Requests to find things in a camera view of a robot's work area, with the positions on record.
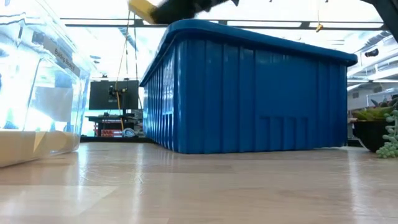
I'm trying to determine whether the potted succulent plant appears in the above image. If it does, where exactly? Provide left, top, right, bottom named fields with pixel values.
left=351, top=98, right=398, bottom=159

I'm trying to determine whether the yellow hanging cable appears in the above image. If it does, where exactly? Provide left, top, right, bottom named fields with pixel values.
left=114, top=11, right=138, bottom=131

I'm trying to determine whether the dark background table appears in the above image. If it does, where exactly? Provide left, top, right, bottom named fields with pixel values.
left=86, top=113, right=138, bottom=138

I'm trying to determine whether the clear plastic block container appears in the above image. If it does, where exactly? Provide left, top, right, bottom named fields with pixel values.
left=0, top=0, right=96, bottom=169

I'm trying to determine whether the black monitor screen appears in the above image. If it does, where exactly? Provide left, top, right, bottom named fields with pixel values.
left=89, top=80, right=140, bottom=110

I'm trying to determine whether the large blue plastic bin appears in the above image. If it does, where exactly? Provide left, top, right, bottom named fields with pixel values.
left=139, top=19, right=359, bottom=155

